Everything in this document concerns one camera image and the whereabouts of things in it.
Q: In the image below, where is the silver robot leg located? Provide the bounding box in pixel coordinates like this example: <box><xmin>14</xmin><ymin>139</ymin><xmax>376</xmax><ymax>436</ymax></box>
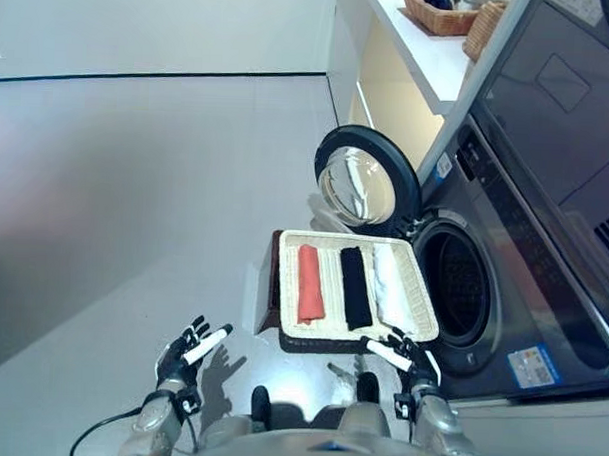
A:
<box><xmin>196</xmin><ymin>382</ymin><xmax>275</xmax><ymax>454</ymax></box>
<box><xmin>336</xmin><ymin>370</ymin><xmax>396</xmax><ymax>438</ymax></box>

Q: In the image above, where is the blue white energy label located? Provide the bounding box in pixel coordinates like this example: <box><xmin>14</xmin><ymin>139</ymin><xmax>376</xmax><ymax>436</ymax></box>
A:
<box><xmin>432</xmin><ymin>151</ymin><xmax>454</xmax><ymax>180</ymax></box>

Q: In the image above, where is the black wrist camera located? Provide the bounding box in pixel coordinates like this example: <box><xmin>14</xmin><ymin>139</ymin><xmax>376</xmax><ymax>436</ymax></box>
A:
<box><xmin>174</xmin><ymin>387</ymin><xmax>203</xmax><ymax>416</ymax></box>
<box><xmin>393</xmin><ymin>390</ymin><xmax>416</xmax><ymax>421</ymax></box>

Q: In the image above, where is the red cloth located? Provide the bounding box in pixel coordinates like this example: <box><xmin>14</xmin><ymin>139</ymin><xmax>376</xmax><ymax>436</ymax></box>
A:
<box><xmin>294</xmin><ymin>243</ymin><xmax>330</xmax><ymax>327</ymax></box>

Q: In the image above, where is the grey front-load washing machine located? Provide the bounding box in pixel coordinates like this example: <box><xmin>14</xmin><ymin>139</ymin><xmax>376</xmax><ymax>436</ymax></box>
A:
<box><xmin>403</xmin><ymin>110</ymin><xmax>609</xmax><ymax>406</ymax></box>

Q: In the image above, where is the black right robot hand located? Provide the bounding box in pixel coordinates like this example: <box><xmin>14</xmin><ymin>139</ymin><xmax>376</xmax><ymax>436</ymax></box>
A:
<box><xmin>364</xmin><ymin>325</ymin><xmax>445</xmax><ymax>395</ymax></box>

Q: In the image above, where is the white washer plinth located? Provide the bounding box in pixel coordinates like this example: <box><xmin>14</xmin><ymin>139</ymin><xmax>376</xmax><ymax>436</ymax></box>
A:
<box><xmin>449</xmin><ymin>380</ymin><xmax>609</xmax><ymax>456</ymax></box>

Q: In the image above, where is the silver left robot leg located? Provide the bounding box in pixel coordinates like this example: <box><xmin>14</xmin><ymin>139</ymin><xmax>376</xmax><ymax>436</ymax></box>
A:
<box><xmin>196</xmin><ymin>382</ymin><xmax>275</xmax><ymax>454</ymax></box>

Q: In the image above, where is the blue QR code sticker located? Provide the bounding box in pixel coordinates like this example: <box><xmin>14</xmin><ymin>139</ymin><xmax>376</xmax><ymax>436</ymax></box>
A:
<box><xmin>505</xmin><ymin>344</ymin><xmax>568</xmax><ymax>392</ymax></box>

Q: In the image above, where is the silver right robot leg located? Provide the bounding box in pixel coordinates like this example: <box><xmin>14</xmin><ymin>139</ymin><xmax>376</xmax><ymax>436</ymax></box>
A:
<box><xmin>336</xmin><ymin>370</ymin><xmax>396</xmax><ymax>438</ymax></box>

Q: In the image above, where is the round glass washer door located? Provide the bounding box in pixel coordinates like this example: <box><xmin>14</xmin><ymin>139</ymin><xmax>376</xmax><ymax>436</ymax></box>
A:
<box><xmin>311</xmin><ymin>122</ymin><xmax>424</xmax><ymax>234</ymax></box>

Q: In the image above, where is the white counter cabinet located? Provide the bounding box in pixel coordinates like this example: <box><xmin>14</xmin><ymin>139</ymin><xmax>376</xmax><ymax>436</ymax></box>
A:
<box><xmin>324</xmin><ymin>0</ymin><xmax>512</xmax><ymax>177</ymax></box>

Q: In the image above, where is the white cloth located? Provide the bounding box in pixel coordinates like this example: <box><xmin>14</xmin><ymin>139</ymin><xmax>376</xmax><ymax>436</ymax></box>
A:
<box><xmin>369</xmin><ymin>243</ymin><xmax>417</xmax><ymax>329</ymax></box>

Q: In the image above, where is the dark brown stool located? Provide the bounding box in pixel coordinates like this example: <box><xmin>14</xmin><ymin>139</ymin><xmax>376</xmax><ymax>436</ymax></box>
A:
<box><xmin>253</xmin><ymin>228</ymin><xmax>420</xmax><ymax>359</ymax></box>

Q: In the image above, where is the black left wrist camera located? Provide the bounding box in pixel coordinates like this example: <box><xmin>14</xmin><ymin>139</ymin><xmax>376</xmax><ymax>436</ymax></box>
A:
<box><xmin>174</xmin><ymin>387</ymin><xmax>203</xmax><ymax>416</ymax></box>

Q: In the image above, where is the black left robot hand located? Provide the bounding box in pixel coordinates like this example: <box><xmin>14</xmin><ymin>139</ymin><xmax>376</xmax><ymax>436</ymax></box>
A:
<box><xmin>153</xmin><ymin>312</ymin><xmax>235</xmax><ymax>388</ymax></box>

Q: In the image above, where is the black cloth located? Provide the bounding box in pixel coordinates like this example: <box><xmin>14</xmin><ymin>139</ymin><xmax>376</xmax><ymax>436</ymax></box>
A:
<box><xmin>336</xmin><ymin>246</ymin><xmax>377</xmax><ymax>332</ymax></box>

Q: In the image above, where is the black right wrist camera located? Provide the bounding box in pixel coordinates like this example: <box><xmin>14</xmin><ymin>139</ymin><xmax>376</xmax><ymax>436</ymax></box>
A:
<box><xmin>393</xmin><ymin>390</ymin><xmax>416</xmax><ymax>421</ymax></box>

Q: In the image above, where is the thick black wrist cable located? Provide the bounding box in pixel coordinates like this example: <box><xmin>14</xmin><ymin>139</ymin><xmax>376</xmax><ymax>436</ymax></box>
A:
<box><xmin>68</xmin><ymin>403</ymin><xmax>200</xmax><ymax>456</ymax></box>

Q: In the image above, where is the white wicker laundry basket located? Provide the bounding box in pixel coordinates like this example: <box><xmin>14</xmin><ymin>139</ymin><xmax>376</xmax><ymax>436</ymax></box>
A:
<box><xmin>274</xmin><ymin>228</ymin><xmax>444</xmax><ymax>345</ymax></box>

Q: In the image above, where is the silver robot torso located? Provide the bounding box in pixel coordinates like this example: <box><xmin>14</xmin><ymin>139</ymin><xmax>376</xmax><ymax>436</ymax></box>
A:
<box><xmin>195</xmin><ymin>422</ymin><xmax>484</xmax><ymax>456</ymax></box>

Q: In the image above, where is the light brown wicker basket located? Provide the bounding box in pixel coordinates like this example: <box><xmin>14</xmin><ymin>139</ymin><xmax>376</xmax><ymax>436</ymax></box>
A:
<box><xmin>461</xmin><ymin>0</ymin><xmax>510</xmax><ymax>64</ymax></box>

